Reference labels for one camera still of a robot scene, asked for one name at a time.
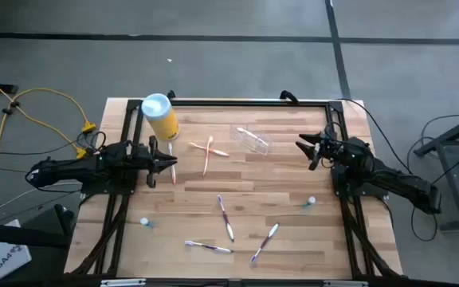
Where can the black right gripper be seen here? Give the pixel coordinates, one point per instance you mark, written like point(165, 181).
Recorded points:
point(333, 147)

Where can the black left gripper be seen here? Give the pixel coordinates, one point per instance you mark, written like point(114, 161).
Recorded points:
point(142, 159)

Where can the blue mouthwash bottle white cap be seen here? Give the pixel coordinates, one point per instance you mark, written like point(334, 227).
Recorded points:
point(311, 200)
point(144, 221)

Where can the purple white toothbrush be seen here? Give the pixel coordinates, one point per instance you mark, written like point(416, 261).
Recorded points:
point(267, 239)
point(209, 247)
point(225, 218)

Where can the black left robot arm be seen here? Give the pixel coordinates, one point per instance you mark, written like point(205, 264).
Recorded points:
point(66, 169)

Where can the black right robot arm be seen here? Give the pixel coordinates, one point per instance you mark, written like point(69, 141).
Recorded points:
point(397, 179)

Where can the yellow canister white lid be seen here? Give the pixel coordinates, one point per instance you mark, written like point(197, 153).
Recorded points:
point(163, 123)

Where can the clear acrylic organizer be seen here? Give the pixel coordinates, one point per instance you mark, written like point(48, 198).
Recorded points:
point(259, 145)

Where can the large black clamp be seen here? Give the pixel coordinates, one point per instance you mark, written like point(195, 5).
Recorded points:
point(289, 95)

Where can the small black clamp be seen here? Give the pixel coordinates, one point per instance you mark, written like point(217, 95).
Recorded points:
point(171, 95)

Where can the black floor stand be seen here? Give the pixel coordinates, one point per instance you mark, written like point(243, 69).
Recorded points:
point(60, 219)

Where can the black metal side table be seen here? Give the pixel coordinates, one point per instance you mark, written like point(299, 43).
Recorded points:
point(448, 137)

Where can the black aluminium table frame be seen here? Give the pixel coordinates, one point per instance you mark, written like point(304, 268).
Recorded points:
point(205, 103)

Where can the silver metal bracket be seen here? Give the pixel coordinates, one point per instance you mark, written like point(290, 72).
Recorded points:
point(122, 283)
point(345, 284)

